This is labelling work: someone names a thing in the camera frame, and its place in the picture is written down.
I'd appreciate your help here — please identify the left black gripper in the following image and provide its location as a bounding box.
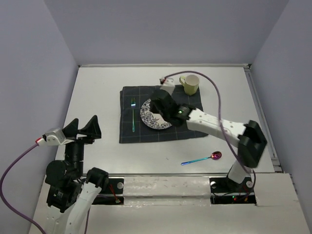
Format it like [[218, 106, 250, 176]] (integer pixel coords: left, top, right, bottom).
[[63, 113, 102, 175]]

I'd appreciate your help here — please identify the blue floral plate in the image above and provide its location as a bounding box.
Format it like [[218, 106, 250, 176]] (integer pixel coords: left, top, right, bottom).
[[140, 99, 172, 130]]

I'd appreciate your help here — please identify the iridescent fork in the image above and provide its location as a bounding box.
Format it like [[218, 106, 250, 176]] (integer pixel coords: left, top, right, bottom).
[[131, 97, 136, 133]]

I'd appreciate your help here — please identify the dark plaid cloth napkin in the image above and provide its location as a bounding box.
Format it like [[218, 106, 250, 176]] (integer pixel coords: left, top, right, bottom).
[[119, 85, 209, 144]]

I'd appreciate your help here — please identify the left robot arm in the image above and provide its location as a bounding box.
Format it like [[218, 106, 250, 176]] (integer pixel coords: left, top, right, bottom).
[[43, 115, 109, 234]]

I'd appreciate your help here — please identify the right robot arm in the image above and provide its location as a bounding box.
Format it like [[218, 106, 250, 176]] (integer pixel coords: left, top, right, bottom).
[[150, 89, 267, 191]]

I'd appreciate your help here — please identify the iridescent spoon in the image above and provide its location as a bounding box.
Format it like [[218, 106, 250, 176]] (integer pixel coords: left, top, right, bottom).
[[180, 151, 222, 166]]

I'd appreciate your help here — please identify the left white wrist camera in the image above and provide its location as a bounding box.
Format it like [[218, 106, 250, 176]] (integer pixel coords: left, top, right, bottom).
[[35, 128, 74, 146]]

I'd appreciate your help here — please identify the aluminium table edge rail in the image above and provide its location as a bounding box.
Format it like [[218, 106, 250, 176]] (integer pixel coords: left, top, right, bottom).
[[79, 63, 249, 68]]

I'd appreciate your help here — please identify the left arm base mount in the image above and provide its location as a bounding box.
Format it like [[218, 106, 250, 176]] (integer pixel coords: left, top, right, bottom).
[[93, 177, 124, 205]]

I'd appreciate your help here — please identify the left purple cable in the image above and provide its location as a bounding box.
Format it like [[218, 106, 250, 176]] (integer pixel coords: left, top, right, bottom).
[[0, 142, 88, 234]]

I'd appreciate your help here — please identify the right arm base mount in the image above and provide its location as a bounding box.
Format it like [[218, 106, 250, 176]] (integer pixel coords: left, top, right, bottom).
[[210, 175, 256, 205]]

